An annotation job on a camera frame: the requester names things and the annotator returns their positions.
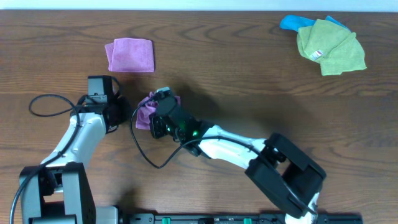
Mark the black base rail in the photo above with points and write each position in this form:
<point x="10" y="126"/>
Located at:
<point x="264" y="218"/>

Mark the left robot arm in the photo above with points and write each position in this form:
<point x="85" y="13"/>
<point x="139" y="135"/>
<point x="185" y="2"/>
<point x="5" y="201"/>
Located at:
<point x="57" y="190"/>

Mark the green cloth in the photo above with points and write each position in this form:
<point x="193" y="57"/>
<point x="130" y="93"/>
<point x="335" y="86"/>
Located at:
<point x="335" y="48"/>

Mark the purple cloth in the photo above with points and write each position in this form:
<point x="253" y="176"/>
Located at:
<point x="147" y="108"/>
<point x="130" y="55"/>

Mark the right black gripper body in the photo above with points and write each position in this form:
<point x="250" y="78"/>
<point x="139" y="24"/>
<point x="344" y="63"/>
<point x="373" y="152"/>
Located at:
<point x="158" y="129"/>

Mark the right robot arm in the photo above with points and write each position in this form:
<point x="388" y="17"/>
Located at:
<point x="290" y="179"/>

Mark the blue cloth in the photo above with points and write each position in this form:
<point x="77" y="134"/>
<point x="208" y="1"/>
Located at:
<point x="303" y="24"/>

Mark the folded purple cloth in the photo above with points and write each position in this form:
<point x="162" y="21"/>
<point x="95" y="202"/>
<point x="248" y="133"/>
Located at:
<point x="130" y="55"/>

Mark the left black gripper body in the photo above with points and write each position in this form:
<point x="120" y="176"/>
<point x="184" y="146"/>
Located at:
<point x="116" y="112"/>

